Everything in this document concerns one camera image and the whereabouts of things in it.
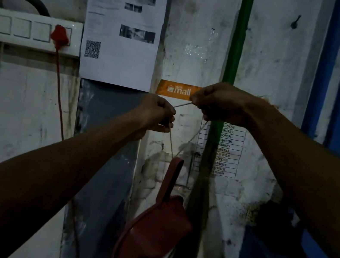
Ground printed table paper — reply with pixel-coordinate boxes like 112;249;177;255
192;119;248;180

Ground person's right hand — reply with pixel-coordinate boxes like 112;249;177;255
186;77;274;132

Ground thin beige string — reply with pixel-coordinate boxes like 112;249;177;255
161;98;212;164

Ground orange sticker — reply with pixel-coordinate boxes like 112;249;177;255
156;79;205;103

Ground green handled broom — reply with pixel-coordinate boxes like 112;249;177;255
152;0;269;258

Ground person's right forearm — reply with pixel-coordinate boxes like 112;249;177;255
226;98;340;258

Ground blue louvred door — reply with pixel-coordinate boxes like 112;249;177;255
239;0;340;258

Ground white printed paper notice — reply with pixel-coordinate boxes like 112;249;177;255
73;0;168;93

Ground white wall switchboard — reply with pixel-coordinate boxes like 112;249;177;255
0;8;86;58

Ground red plastic dustpan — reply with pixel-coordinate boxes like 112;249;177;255
111;149;205;258

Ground person's left hand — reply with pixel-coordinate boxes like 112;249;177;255
130;91;179;136

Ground dark wall nail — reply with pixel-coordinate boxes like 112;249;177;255
290;14;302;30

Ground red power plug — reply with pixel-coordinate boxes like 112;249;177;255
48;23;74;53

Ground red power cord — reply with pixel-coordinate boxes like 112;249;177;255
41;48;80;142

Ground person's left forearm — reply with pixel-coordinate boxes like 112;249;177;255
0;89;151;258

